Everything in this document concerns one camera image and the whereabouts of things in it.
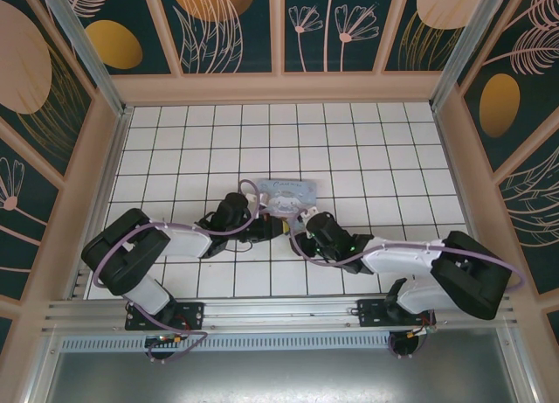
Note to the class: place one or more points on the aluminium corner post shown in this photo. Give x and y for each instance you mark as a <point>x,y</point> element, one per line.
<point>465,49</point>
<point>91,57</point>

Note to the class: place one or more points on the pink circle gold leaves panel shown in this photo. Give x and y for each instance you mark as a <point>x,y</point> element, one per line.
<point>436,9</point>

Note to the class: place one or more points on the aluminium front rail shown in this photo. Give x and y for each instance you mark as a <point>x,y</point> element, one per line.
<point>279,311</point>

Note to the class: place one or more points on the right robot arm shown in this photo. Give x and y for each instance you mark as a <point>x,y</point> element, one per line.
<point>402,259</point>

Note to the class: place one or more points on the moon and pink circle panel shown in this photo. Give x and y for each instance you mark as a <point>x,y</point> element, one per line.
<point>22,71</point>

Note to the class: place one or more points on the orange ovals dark wall panel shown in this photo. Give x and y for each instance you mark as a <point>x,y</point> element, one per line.
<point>113,44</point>

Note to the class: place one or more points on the orange circle leaves wall panel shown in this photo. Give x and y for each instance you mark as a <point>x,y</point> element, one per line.
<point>209,9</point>

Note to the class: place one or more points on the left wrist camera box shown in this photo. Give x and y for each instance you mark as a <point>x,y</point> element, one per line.
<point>253,197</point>

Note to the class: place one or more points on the pink flowers dark wall panel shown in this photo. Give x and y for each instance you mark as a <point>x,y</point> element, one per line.
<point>332,27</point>

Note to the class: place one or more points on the gold leaves dark wall panel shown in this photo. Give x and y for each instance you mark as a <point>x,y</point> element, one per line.
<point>533,210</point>

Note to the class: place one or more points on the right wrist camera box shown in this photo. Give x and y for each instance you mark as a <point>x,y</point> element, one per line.
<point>312,211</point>

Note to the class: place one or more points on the grey metal sheet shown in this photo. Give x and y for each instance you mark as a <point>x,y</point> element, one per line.
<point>279,377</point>

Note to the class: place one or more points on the orange circle pink flower panel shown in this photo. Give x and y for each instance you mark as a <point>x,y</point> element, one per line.
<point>17,228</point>

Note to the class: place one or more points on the pastel cartoon mat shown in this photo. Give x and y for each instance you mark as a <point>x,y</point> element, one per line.
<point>288,193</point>

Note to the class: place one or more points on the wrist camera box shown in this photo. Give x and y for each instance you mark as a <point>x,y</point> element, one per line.
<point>253,197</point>
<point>312,211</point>

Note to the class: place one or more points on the orange oval feather wall panel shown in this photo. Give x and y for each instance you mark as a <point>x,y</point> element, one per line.
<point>502,106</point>

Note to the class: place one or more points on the aluminium front post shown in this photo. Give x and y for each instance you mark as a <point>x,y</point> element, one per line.
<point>43,368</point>
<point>522,368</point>

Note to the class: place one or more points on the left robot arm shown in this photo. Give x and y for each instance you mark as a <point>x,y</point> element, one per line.
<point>183,243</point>

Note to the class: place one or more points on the dark wall panel corner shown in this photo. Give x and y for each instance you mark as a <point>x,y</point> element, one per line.
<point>552,333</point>

